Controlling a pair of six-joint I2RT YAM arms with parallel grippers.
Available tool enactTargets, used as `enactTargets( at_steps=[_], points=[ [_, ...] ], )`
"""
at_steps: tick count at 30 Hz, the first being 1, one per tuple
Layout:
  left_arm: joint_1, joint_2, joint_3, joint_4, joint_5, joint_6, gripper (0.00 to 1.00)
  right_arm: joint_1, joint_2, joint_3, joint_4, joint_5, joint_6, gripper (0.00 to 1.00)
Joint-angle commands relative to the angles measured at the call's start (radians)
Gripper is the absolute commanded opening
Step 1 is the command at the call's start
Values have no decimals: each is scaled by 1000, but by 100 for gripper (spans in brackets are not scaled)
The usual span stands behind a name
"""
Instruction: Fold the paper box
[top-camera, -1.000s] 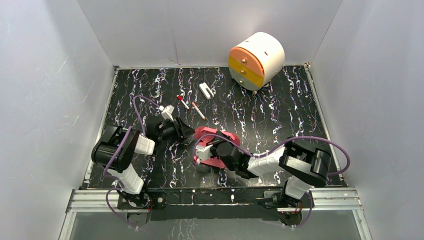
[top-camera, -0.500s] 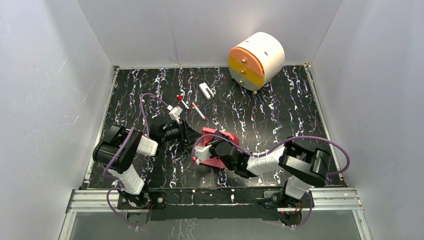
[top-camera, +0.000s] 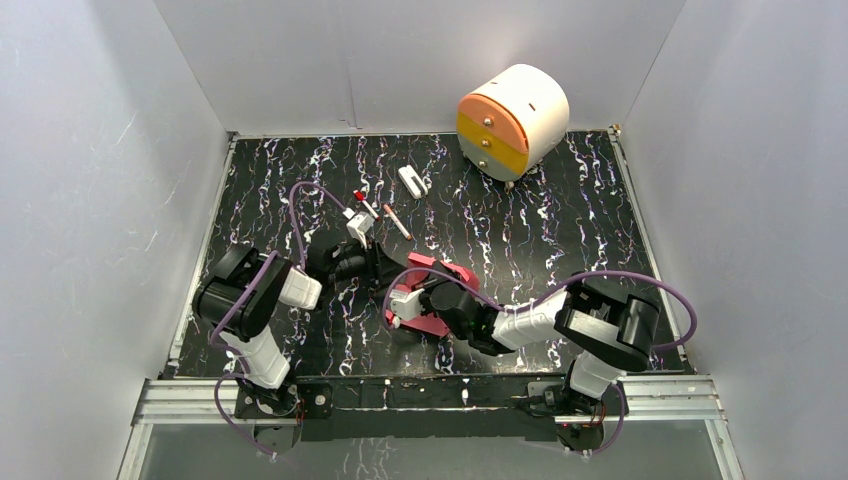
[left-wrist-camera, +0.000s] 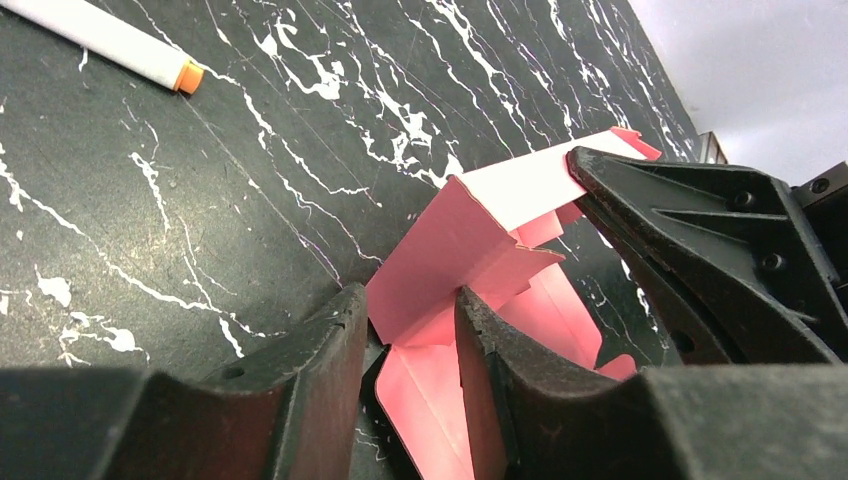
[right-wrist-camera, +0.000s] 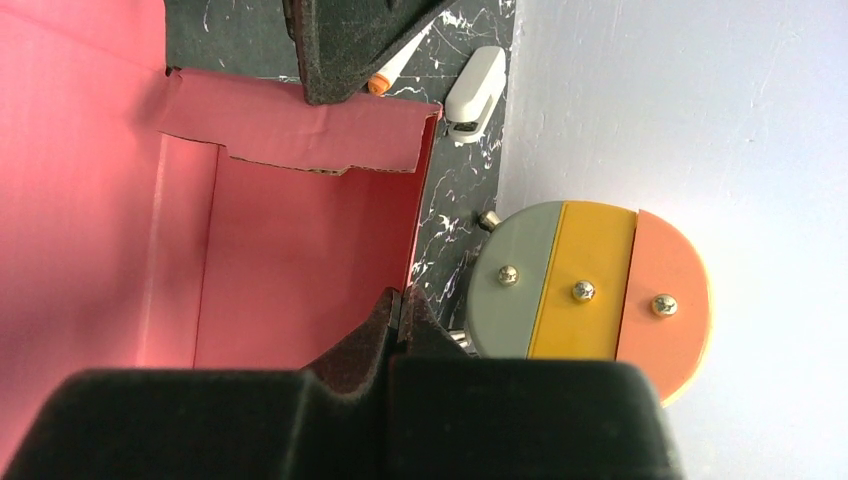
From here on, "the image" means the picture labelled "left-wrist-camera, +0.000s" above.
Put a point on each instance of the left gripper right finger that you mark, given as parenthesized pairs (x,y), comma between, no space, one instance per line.
(532,414)

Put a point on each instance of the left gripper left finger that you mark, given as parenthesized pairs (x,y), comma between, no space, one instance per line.
(286,411)

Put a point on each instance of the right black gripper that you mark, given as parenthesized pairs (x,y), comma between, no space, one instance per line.
(739,267)

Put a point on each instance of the pink paper box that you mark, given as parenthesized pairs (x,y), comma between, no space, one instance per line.
(486,229)

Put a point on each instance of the orange capped white marker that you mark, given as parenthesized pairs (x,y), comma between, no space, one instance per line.
(114,39)

